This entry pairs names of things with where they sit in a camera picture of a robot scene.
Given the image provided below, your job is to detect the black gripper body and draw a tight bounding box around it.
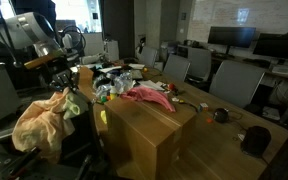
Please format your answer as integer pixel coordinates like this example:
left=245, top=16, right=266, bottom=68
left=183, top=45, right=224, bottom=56
left=49, top=65, right=78, bottom=92

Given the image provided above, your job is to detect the light green towel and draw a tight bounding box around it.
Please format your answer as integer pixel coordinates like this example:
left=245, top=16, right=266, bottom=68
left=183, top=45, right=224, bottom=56
left=63, top=92, right=88, bottom=120

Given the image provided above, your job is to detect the peach cloth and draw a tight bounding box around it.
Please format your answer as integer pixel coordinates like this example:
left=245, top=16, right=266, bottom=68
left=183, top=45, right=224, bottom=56
left=12, top=88, right=75, bottom=164

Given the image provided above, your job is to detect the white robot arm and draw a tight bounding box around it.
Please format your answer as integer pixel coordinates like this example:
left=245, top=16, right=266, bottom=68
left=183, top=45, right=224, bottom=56
left=0, top=12, right=74, bottom=91

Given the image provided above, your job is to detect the pink cloth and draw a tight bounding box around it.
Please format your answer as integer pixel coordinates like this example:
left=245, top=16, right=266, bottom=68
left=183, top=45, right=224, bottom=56
left=120, top=86, right=176, bottom=112

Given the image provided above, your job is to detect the grey office chair near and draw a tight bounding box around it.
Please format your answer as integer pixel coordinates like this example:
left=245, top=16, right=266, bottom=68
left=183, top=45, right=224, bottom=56
left=0, top=99, right=102, bottom=180

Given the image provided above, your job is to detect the grey chair right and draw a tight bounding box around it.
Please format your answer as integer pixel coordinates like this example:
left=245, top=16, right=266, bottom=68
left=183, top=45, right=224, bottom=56
left=139, top=46, right=158, bottom=67

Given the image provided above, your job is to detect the cardboard box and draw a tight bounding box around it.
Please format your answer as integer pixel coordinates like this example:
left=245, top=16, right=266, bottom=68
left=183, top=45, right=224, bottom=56
left=105, top=98, right=197, bottom=180

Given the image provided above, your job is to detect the grey chair middle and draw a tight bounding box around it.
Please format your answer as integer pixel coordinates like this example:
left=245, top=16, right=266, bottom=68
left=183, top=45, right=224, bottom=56
left=163, top=54, right=190, bottom=81

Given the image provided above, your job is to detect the grey chair far left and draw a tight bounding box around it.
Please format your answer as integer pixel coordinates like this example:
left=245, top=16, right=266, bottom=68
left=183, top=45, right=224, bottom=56
left=209, top=60, right=265, bottom=108

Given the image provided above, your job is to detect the spray bottle yellow label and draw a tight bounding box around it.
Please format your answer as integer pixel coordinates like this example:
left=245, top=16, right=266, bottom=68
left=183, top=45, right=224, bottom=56
left=109, top=86, right=117, bottom=100

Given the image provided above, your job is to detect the clear plastic bag pile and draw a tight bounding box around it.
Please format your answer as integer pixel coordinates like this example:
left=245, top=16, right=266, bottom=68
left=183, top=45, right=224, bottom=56
left=93, top=72, right=133, bottom=98

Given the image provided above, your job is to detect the stack of white papers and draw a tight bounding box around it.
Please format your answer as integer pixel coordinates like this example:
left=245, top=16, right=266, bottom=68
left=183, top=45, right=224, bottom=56
left=139, top=80, right=163, bottom=91

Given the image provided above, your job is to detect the black monitor left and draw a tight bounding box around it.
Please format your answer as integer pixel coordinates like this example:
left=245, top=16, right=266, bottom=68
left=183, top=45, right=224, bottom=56
left=208, top=26, right=256, bottom=48

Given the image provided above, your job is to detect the black monitor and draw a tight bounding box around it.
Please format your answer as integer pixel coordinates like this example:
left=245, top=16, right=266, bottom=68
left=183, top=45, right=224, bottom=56
left=253, top=33, right=288, bottom=59
left=208, top=26, right=256, bottom=48

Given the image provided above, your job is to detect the black round speaker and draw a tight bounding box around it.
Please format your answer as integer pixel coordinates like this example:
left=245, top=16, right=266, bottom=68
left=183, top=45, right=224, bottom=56
left=240, top=126, right=271, bottom=158

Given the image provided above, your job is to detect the black monitor middle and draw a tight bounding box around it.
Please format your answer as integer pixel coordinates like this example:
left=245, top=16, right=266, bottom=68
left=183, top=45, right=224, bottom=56
left=253, top=33, right=288, bottom=59

